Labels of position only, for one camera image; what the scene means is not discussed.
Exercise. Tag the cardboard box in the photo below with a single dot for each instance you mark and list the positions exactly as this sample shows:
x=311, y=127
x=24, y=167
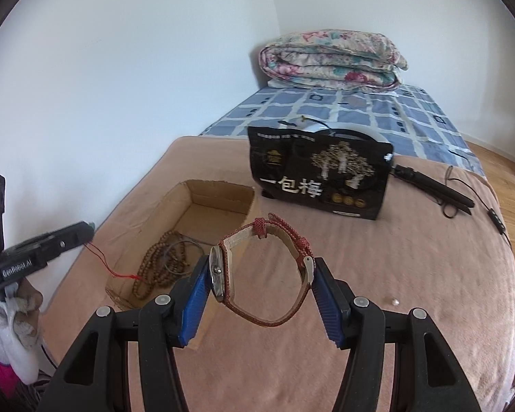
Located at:
x=219, y=199

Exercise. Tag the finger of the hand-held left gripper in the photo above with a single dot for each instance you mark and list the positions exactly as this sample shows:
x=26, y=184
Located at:
x=68, y=236

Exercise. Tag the thin metal bangle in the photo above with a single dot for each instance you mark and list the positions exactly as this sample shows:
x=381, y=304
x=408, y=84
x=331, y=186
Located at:
x=178, y=271

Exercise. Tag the black printed bag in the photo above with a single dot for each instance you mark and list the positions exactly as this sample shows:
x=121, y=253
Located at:
x=317, y=171

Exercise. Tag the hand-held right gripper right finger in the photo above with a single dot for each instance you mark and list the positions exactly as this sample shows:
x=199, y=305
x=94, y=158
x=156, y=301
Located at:
x=328, y=304

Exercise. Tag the person's left hand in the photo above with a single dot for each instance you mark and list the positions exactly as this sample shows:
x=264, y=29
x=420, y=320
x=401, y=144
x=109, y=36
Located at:
x=21, y=330

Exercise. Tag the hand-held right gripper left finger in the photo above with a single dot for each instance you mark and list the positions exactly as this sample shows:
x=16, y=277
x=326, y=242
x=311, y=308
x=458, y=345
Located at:
x=195, y=304

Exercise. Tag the small white pearl bead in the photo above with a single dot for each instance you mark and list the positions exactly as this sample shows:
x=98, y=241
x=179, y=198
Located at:
x=395, y=302

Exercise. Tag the blue checked bedsheet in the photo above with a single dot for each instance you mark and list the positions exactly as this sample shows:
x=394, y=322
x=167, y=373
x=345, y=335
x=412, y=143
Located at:
x=369, y=107

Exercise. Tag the folded floral quilt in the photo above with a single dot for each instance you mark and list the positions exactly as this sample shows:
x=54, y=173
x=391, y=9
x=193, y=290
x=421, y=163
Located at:
x=326, y=60

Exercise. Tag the black folded tripod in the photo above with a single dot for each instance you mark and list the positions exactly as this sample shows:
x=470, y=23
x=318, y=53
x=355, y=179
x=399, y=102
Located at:
x=433, y=191

